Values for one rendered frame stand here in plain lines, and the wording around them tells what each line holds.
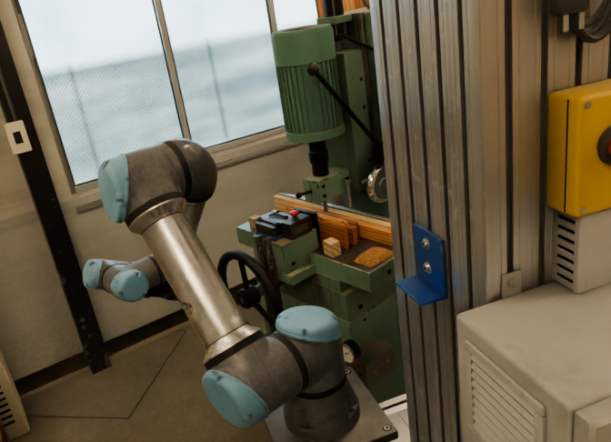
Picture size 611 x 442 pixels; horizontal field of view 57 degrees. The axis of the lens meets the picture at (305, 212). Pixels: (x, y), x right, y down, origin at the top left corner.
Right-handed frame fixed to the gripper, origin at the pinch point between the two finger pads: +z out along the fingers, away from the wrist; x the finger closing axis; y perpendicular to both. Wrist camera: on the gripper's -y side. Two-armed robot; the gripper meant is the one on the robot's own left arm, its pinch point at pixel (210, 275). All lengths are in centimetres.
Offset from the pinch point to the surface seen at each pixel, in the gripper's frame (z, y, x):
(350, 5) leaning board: 114, -139, -89
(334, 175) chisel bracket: 29.1, -35.5, 12.6
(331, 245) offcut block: 20.6, -15.0, 25.7
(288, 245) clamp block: 12.1, -12.8, 17.7
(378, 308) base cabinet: 42, 2, 28
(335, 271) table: 22.9, -7.9, 26.7
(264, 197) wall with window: 103, -28, -119
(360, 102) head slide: 30, -58, 18
